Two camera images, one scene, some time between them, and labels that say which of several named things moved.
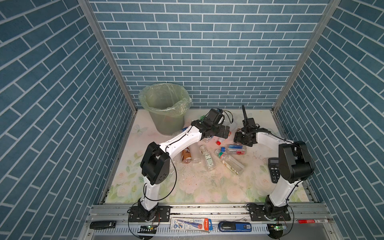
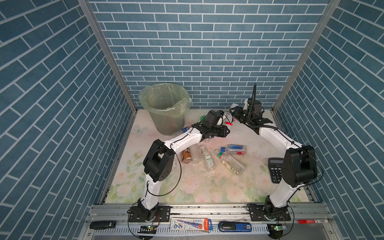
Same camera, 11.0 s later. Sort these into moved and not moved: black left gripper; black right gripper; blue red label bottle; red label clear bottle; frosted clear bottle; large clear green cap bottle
Moved: black right gripper; red label clear bottle
Not moved: frosted clear bottle; large clear green cap bottle; blue red label bottle; black left gripper
